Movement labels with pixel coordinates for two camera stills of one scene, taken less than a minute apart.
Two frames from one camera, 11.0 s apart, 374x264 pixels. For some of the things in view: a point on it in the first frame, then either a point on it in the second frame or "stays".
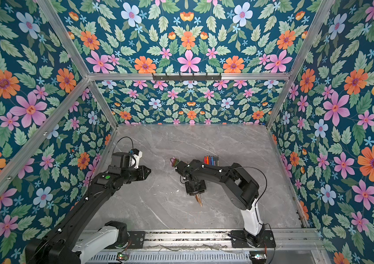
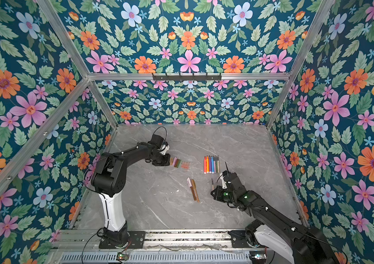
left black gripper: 143,175 -> 166,161
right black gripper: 190,192 -> 217,196
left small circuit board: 120,256 stays
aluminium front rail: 285,240 stays
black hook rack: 186,77 stays
